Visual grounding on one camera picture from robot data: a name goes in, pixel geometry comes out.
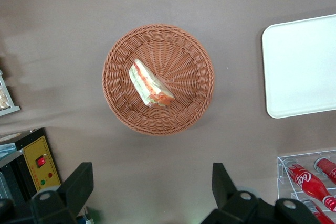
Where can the red cola bottle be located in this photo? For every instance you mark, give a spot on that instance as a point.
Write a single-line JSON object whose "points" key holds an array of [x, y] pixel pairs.
{"points": [[319, 214], [307, 182], [328, 167]]}

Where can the black food warmer yellow panel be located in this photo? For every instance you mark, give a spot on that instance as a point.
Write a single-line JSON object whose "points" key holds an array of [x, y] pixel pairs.
{"points": [[39, 155]]}

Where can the cream plastic tray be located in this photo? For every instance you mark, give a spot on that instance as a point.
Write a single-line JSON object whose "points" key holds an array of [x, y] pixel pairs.
{"points": [[302, 69]]}

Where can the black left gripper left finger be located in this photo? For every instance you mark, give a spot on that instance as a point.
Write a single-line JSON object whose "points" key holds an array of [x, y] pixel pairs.
{"points": [[73, 192]]}

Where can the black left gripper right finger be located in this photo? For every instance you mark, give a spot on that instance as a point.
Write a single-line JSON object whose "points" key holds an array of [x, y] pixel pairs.
{"points": [[228, 197]]}

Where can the round brown wicker basket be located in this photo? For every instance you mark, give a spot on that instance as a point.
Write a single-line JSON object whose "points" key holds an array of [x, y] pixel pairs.
{"points": [[183, 58]]}

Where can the white snack tray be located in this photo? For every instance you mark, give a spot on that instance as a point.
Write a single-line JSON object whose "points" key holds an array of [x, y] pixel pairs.
{"points": [[10, 110]]}

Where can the beige packaged snack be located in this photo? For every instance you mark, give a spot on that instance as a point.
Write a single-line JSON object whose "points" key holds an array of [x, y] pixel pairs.
{"points": [[2, 99]]}

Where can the triangle sandwich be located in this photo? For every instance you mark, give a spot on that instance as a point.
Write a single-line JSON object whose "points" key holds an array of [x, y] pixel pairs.
{"points": [[147, 82]]}

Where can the clear acrylic bottle rack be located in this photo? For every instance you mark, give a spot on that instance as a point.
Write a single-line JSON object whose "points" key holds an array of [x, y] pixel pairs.
{"points": [[282, 171]]}

